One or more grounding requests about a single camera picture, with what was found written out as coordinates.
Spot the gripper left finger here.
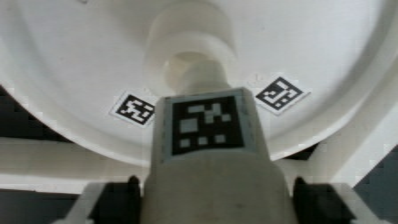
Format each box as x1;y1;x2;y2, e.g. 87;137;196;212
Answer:
59;176;141;224

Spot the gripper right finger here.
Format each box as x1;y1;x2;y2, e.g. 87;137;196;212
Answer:
294;177;381;224

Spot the white cylindrical table leg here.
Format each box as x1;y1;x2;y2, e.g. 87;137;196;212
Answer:
141;60;299;224

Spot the white round table top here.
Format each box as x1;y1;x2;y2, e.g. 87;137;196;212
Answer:
0;0;398;165

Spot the white right fence bar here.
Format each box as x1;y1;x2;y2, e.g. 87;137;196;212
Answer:
278;98;398;186

